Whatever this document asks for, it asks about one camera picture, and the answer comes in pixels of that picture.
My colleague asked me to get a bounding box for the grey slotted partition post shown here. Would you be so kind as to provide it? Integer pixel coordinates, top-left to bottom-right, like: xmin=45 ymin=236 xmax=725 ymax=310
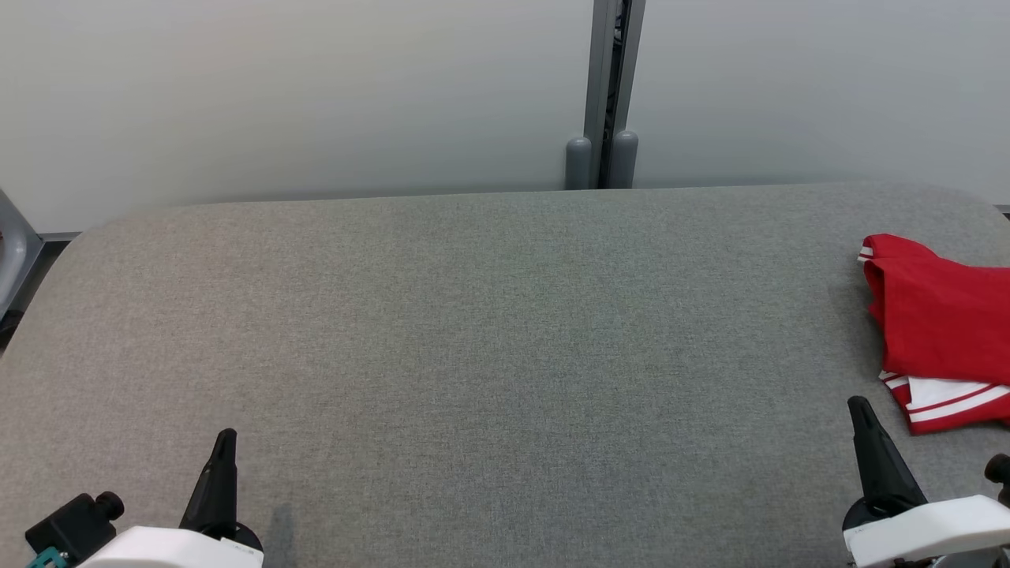
xmin=584 ymin=0 xmax=648 ymax=190

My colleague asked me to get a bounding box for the grey round post foot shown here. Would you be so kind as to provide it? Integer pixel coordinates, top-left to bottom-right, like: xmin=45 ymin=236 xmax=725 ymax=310
xmin=565 ymin=136 xmax=593 ymax=191
xmin=612 ymin=130 xmax=639 ymax=189

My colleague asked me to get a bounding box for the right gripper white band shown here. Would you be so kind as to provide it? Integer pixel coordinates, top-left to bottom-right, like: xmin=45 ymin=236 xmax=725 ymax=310
xmin=841 ymin=396 xmax=1010 ymax=568

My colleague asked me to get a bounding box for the red jersey with white sleeves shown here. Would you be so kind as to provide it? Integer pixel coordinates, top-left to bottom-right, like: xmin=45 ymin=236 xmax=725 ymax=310
xmin=858 ymin=234 xmax=1010 ymax=436

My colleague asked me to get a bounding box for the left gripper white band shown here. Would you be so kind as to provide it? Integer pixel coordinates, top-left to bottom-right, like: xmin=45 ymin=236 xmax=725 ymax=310
xmin=79 ymin=428 xmax=265 ymax=568

